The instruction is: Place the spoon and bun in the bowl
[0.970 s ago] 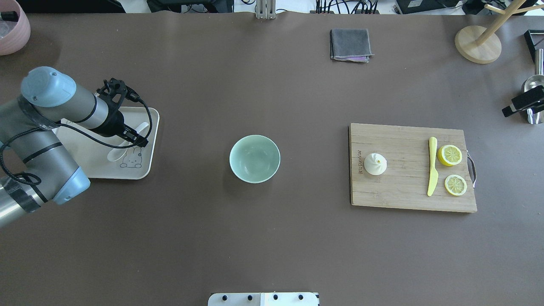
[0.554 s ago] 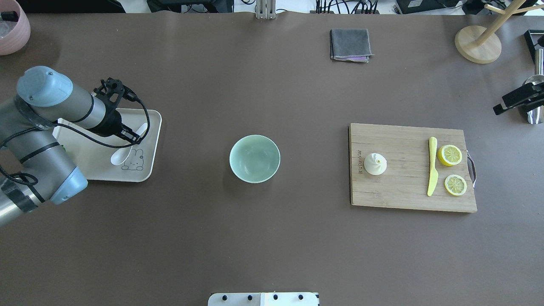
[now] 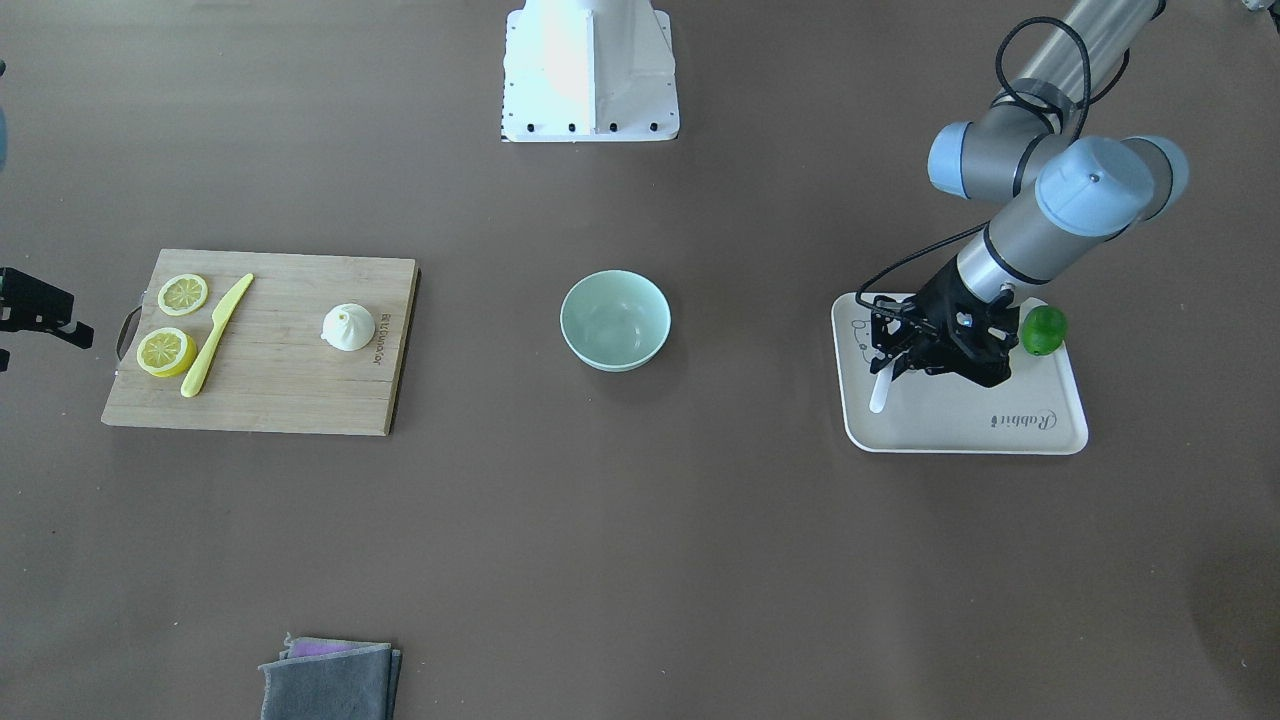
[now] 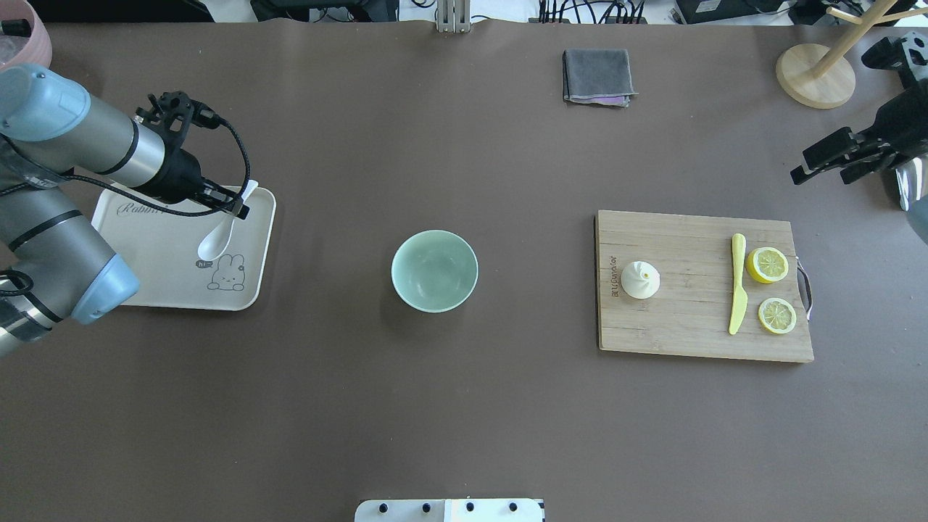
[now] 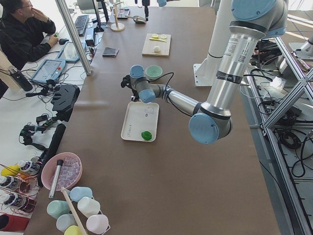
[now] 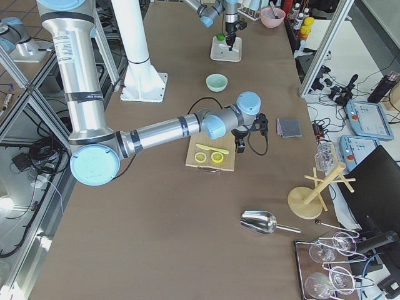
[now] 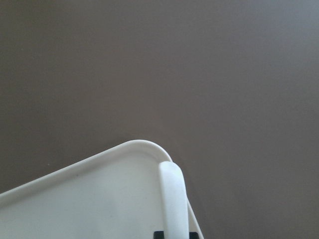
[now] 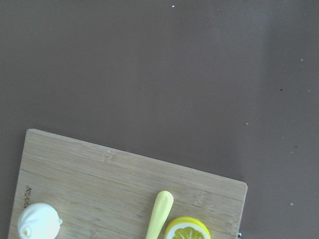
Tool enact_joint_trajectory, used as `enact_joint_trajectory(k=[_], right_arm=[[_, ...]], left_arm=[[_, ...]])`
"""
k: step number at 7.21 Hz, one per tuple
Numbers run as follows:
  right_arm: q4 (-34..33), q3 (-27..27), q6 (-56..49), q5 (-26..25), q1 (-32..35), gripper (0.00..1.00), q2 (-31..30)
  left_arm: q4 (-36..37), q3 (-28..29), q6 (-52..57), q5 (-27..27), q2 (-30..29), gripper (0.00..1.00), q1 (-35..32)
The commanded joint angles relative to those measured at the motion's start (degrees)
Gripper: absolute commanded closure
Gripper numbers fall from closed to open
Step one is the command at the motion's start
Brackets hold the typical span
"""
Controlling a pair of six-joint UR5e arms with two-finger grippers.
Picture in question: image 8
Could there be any thick lemon half slice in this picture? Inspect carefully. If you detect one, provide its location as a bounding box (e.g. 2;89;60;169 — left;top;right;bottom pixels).
164;216;211;239

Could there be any bamboo cutting board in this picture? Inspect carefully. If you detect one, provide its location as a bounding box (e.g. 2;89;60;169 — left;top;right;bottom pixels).
8;129;248;239

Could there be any yellow plastic knife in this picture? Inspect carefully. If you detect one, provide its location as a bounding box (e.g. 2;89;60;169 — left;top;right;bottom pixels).
146;191;174;239

